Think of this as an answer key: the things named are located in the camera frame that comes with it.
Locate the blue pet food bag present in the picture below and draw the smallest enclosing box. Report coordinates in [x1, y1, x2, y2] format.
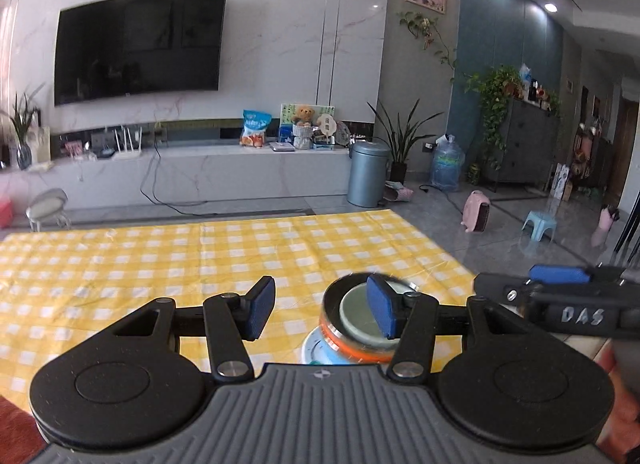
[241, 110, 273, 149]

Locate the yellow checked tablecloth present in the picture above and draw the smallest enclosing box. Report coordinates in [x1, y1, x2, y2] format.
[0, 210, 477, 425]

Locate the black wall television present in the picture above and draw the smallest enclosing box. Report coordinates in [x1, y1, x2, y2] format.
[54, 0, 228, 107]

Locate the white ribbed pot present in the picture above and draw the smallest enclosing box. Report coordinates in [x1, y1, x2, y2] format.
[292, 124, 316, 151]

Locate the grey blue trash bin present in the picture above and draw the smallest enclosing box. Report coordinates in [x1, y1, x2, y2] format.
[347, 140, 391, 208]

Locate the hanging vine plant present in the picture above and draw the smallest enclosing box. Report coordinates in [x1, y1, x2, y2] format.
[397, 11, 458, 82]

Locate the snake plant in black pot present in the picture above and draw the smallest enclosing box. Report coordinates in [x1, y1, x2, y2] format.
[367, 98, 446, 182]

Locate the black cable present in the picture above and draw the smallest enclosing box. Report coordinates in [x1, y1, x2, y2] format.
[140, 141, 311, 217]

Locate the green ceramic bowl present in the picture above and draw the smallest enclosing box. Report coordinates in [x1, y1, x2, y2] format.
[339, 284, 401, 345]

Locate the pink space heater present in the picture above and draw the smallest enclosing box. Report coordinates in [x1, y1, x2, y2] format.
[462, 190, 492, 233]

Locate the blue water jug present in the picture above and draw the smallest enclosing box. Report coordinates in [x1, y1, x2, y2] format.
[431, 134, 466, 193]

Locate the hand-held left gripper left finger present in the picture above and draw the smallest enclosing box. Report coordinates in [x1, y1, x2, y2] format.
[111, 275, 277, 383]

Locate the dark grey cabinet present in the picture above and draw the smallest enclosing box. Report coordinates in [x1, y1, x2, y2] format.
[482, 98, 561, 192]

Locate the light blue plastic stool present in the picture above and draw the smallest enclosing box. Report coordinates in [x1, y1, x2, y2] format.
[521, 210, 558, 243]

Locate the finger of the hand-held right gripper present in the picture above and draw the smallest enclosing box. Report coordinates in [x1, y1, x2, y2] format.
[529, 264, 592, 285]
[472, 271, 538, 317]

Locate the white painted plate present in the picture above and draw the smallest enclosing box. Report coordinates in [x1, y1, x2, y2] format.
[301, 326, 351, 366]

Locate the potted ivy plant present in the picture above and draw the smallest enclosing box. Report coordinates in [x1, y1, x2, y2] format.
[465, 66, 526, 169]

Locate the red cloth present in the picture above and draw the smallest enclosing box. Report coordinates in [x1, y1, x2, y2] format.
[0, 394, 48, 464]

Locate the small round cushioned stool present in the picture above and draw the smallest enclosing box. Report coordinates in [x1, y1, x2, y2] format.
[26, 189, 71, 232]

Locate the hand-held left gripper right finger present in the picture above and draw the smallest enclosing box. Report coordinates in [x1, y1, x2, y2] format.
[366, 272, 540, 381]

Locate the white router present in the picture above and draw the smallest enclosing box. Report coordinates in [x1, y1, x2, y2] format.
[112, 126, 146, 159]

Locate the brown wooden door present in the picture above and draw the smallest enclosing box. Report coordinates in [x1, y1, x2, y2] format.
[612, 98, 640, 212]

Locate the orange steel bowl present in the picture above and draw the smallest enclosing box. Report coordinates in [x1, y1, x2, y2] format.
[320, 270, 418, 364]

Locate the green poster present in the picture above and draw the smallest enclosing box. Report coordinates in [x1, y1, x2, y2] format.
[280, 102, 335, 145]

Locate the plant in blue vase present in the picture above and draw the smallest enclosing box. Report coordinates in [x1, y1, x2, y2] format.
[0, 84, 46, 172]

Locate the white marble television console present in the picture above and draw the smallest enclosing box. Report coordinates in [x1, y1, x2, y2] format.
[0, 144, 351, 215]

